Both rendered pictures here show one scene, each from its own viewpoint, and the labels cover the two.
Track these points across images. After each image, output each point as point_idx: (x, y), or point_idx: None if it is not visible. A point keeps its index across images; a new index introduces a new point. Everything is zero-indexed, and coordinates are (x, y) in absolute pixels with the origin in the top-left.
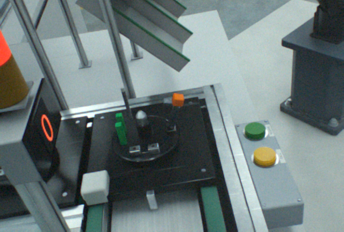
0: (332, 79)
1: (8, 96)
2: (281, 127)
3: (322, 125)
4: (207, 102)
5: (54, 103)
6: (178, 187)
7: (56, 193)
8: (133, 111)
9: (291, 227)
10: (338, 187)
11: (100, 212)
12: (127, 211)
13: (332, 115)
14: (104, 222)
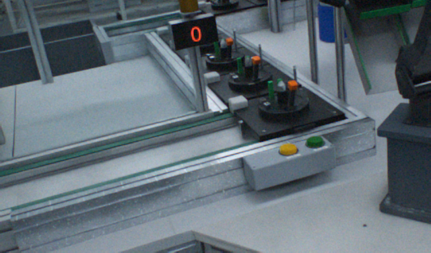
0: (388, 151)
1: (182, 8)
2: (375, 184)
3: (383, 198)
4: (343, 120)
5: (214, 30)
6: (250, 130)
7: (231, 97)
8: (313, 96)
9: (264, 201)
10: (314, 217)
11: (227, 116)
12: (239, 130)
13: (390, 194)
14: (223, 121)
